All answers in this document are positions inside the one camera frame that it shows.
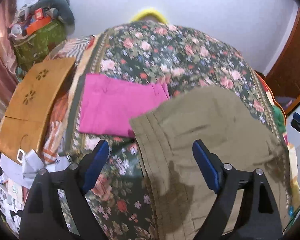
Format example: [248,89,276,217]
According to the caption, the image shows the folded pink pants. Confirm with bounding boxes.
[78,74,170,138]

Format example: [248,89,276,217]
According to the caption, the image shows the colourful fleece blanket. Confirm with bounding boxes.
[254,71,300,210]

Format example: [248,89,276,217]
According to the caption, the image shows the floral dark green bedspread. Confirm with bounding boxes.
[57,21,282,239]

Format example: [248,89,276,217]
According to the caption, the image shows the white paper pile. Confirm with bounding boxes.
[0,149,70,234]

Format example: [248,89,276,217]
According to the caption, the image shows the pink striped curtain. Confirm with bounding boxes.
[0,0,18,122]

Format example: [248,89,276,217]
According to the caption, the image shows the olive khaki pants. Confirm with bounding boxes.
[130,86,291,239]

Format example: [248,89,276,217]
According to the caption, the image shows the brown wooden door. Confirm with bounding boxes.
[266,9,300,98]

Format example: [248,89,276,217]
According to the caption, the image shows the green storage bag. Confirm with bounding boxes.
[13,20,66,75]

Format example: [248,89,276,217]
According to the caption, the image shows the yellow pillow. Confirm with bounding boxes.
[130,8,168,24]

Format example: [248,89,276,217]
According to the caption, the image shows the wooden lap desk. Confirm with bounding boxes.
[0,57,76,165]

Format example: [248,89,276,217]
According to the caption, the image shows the orange box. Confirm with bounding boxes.
[25,8,52,35]

